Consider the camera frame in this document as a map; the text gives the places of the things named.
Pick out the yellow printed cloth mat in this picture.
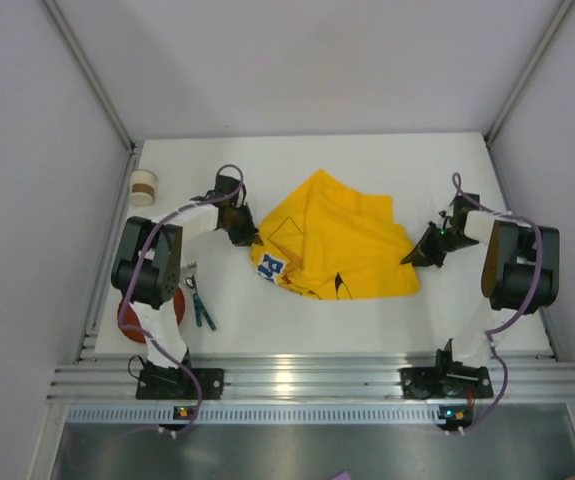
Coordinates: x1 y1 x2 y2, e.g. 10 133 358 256
251 169 421 301

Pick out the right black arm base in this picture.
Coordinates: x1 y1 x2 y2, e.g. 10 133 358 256
400 339 494 400

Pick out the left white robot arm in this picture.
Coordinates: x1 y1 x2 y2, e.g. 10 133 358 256
110 172 262 369

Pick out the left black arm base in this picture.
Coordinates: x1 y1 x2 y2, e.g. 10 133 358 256
127 355 225 400

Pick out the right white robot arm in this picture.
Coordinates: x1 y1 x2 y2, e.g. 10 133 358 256
401 193 560 368

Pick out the white paper cup brown sleeve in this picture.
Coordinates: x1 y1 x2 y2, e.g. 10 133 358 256
129 169 158 207

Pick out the red round plate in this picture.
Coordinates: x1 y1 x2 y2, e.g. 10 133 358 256
117 288 186 344

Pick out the fork with green handle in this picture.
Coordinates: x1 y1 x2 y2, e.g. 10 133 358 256
182 259 207 328

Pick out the spoon with green handle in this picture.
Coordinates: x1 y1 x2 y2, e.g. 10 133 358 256
185 275 217 331

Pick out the aluminium mounting rail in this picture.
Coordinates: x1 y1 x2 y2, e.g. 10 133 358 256
47 354 575 404

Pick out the slotted grey cable duct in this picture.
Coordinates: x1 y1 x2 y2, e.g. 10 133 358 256
65 403 474 425

